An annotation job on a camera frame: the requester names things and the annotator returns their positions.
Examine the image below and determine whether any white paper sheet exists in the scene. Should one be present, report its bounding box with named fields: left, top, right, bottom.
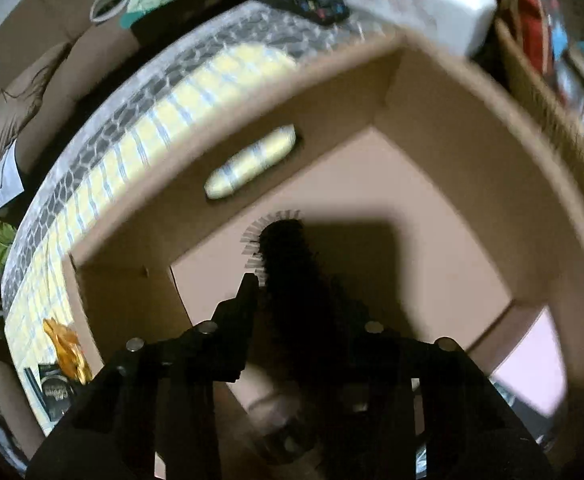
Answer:
left=0, top=139, right=26, bottom=212

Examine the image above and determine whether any brown cushion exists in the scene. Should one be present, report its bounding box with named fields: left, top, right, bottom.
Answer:
left=0, top=42, right=70, bottom=173

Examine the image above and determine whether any white rectangular box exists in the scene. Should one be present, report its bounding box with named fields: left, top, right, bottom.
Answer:
left=344, top=0, right=499, bottom=57

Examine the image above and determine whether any white tape ring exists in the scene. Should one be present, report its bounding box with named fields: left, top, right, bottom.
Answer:
left=89, top=0, right=129, bottom=24

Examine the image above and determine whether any black flat case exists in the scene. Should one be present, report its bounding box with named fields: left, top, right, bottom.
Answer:
left=131, top=0, right=285, bottom=47

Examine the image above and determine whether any dark snack packet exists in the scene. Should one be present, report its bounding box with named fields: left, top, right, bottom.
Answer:
left=23, top=362, right=75, bottom=423

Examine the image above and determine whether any green bag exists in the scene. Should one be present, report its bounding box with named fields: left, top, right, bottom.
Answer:
left=0, top=221, right=19, bottom=281

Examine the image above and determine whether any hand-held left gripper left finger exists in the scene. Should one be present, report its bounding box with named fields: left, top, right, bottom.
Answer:
left=24, top=274, right=262, bottom=480

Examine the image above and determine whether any brown cardboard box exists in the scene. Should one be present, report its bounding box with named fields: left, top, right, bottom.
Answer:
left=62, top=25, right=584, bottom=480

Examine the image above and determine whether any black remote control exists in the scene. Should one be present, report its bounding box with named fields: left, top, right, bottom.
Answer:
left=249, top=0, right=351, bottom=27

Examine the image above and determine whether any brown upholstered seat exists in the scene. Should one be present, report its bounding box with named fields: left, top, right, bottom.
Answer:
left=0, top=360, right=43, bottom=456

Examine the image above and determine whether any yellow checked desktop cloth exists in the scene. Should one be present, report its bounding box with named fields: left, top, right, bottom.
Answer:
left=0, top=0, right=408, bottom=436

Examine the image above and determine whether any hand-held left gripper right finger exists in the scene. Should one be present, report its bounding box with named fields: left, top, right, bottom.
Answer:
left=321, top=284, right=555, bottom=480

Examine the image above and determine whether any pink paper sheet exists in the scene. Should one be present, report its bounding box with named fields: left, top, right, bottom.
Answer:
left=489, top=307, right=573, bottom=418

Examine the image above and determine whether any yellow snack packet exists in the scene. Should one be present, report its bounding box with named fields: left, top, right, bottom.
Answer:
left=42, top=317, right=94, bottom=382

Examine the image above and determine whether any black hairbrush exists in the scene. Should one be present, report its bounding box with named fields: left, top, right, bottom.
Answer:
left=239, top=207, right=353, bottom=466

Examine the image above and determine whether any wicker basket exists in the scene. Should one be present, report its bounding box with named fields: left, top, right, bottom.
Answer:
left=494, top=0, right=584, bottom=201

